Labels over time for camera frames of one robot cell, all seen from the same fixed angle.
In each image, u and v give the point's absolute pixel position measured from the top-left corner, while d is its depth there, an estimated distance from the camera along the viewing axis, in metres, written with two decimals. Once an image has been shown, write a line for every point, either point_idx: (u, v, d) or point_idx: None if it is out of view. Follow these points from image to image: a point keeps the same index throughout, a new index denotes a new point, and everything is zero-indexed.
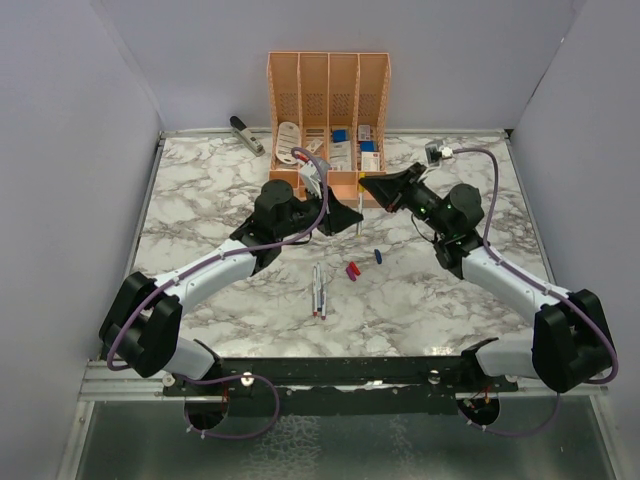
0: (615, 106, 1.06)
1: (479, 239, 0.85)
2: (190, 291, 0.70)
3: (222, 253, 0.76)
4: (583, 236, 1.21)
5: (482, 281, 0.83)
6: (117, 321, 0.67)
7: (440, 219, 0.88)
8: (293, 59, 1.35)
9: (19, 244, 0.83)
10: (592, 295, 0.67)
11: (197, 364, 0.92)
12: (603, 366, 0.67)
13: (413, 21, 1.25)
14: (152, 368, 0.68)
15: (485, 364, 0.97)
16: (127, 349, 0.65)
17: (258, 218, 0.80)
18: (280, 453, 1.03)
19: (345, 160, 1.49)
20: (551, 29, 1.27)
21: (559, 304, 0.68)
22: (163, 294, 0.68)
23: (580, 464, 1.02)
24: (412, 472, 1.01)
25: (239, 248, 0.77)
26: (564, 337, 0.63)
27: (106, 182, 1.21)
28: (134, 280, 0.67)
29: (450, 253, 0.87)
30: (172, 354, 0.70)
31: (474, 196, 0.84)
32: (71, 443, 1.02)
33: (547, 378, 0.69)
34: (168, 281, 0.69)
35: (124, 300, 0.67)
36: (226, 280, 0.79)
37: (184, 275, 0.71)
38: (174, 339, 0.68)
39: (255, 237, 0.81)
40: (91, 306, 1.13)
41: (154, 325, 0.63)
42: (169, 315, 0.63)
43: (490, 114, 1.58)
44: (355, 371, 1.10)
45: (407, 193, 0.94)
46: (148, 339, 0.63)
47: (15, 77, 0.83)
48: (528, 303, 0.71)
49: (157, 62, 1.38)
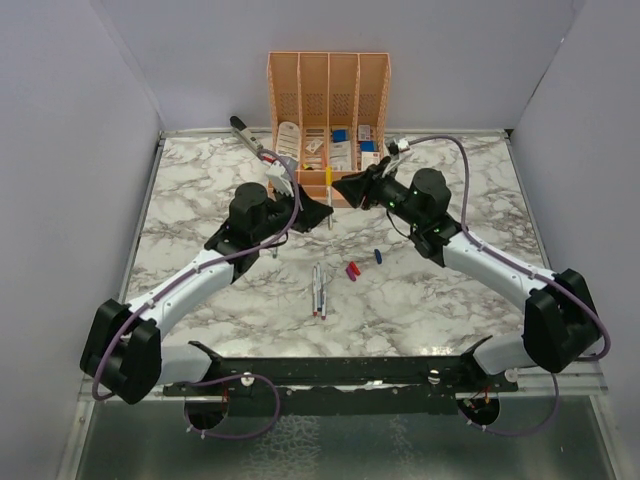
0: (615, 106, 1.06)
1: (456, 224, 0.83)
2: (168, 311, 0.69)
3: (197, 267, 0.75)
4: (583, 236, 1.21)
5: (464, 268, 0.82)
6: (96, 352, 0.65)
7: (409, 210, 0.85)
8: (293, 59, 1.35)
9: (19, 244, 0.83)
10: (577, 275, 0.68)
11: (195, 365, 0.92)
12: (593, 341, 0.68)
13: (413, 21, 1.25)
14: (140, 391, 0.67)
15: (484, 364, 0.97)
16: (111, 379, 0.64)
17: (234, 224, 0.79)
18: (280, 453, 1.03)
19: (345, 159, 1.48)
20: (551, 28, 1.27)
21: (547, 288, 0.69)
22: (139, 319, 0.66)
23: (580, 464, 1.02)
24: (412, 472, 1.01)
25: (214, 259, 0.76)
26: (556, 320, 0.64)
27: (106, 182, 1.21)
28: (108, 308, 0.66)
29: (428, 240, 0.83)
30: (159, 373, 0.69)
31: (436, 178, 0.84)
32: (71, 443, 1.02)
33: (541, 363, 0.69)
34: (143, 305, 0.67)
35: (100, 330, 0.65)
36: (204, 292, 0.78)
37: (159, 296, 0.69)
38: (158, 360, 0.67)
39: (230, 243, 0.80)
40: (91, 306, 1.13)
41: (134, 352, 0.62)
42: (148, 340, 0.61)
43: (490, 114, 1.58)
44: (355, 371, 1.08)
45: (375, 188, 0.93)
46: (130, 366, 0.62)
47: (14, 76, 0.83)
48: (516, 289, 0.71)
49: (157, 62, 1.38)
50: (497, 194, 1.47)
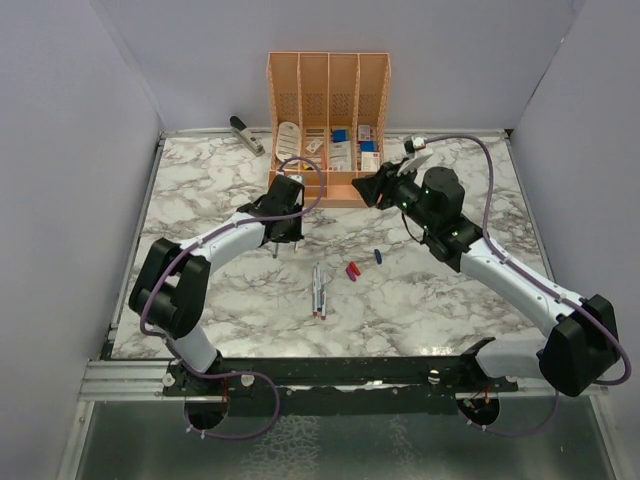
0: (615, 106, 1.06)
1: (476, 228, 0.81)
2: (213, 254, 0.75)
3: (236, 222, 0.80)
4: (582, 237, 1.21)
5: (485, 278, 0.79)
6: (147, 285, 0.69)
7: (425, 213, 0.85)
8: (293, 59, 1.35)
9: (19, 244, 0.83)
10: (606, 301, 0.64)
11: (201, 353, 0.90)
12: (611, 365, 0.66)
13: (413, 22, 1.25)
14: (183, 328, 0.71)
15: (485, 366, 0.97)
16: (159, 312, 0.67)
17: (273, 196, 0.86)
18: (280, 453, 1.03)
19: (345, 159, 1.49)
20: (551, 29, 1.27)
21: (574, 314, 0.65)
22: (190, 256, 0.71)
23: (580, 464, 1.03)
24: (412, 472, 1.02)
25: (250, 218, 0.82)
26: (579, 348, 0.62)
27: (106, 182, 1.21)
28: (161, 246, 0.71)
29: (444, 243, 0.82)
30: (198, 319, 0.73)
31: (449, 176, 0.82)
32: (71, 443, 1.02)
33: (555, 379, 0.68)
34: (193, 244, 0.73)
35: (153, 265, 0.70)
36: (240, 247, 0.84)
37: (206, 239, 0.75)
38: (201, 299, 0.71)
39: (260, 211, 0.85)
40: (91, 306, 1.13)
41: (187, 283, 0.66)
42: (199, 271, 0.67)
43: (490, 114, 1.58)
44: (355, 371, 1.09)
45: (389, 188, 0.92)
46: (180, 298, 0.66)
47: (14, 76, 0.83)
48: (541, 311, 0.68)
49: (158, 62, 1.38)
50: (497, 194, 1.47)
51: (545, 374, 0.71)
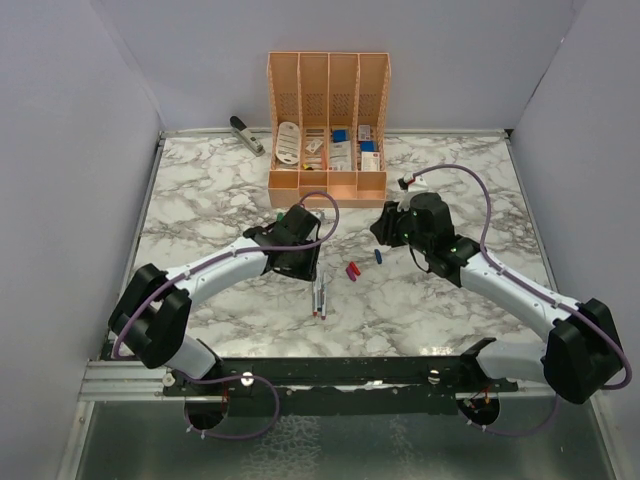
0: (615, 106, 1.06)
1: (474, 244, 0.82)
2: (200, 286, 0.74)
3: (234, 251, 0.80)
4: (582, 237, 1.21)
5: (483, 292, 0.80)
6: (126, 310, 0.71)
7: (420, 238, 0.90)
8: (292, 59, 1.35)
9: (20, 245, 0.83)
10: (601, 305, 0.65)
11: (199, 361, 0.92)
12: (615, 370, 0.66)
13: (413, 21, 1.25)
14: (158, 357, 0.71)
15: (486, 368, 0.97)
16: (134, 339, 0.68)
17: (286, 224, 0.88)
18: (280, 453, 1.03)
19: (345, 159, 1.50)
20: (551, 28, 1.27)
21: (571, 318, 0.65)
22: (173, 287, 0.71)
23: (580, 465, 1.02)
24: (412, 472, 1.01)
25: (251, 247, 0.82)
26: (580, 353, 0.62)
27: (106, 182, 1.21)
28: (146, 271, 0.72)
29: (443, 260, 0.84)
30: (179, 343, 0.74)
31: (433, 198, 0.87)
32: (71, 443, 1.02)
33: (559, 387, 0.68)
34: (179, 275, 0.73)
35: (135, 290, 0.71)
36: (237, 276, 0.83)
37: (195, 270, 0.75)
38: (182, 330, 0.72)
39: (268, 237, 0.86)
40: (90, 307, 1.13)
41: (162, 317, 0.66)
42: (178, 307, 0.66)
43: (490, 115, 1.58)
44: (355, 371, 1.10)
45: (392, 223, 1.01)
46: (154, 330, 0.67)
47: (15, 75, 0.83)
48: (539, 317, 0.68)
49: (158, 63, 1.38)
50: (497, 194, 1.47)
51: (549, 383, 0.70)
